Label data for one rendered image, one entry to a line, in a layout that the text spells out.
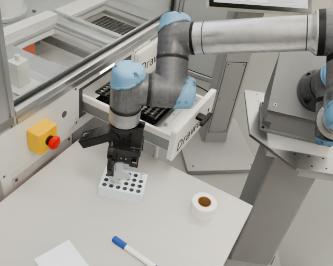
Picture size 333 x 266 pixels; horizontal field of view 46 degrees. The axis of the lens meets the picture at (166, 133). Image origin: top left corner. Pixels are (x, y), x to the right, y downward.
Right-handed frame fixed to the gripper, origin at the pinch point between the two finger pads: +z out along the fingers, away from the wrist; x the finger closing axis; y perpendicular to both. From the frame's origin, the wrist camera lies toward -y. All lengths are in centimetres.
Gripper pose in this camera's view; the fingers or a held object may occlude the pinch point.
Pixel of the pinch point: (112, 176)
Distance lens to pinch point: 109.3
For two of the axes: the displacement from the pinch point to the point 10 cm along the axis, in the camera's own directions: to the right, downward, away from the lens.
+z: -1.3, 7.7, 6.3
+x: 1.4, -6.1, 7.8
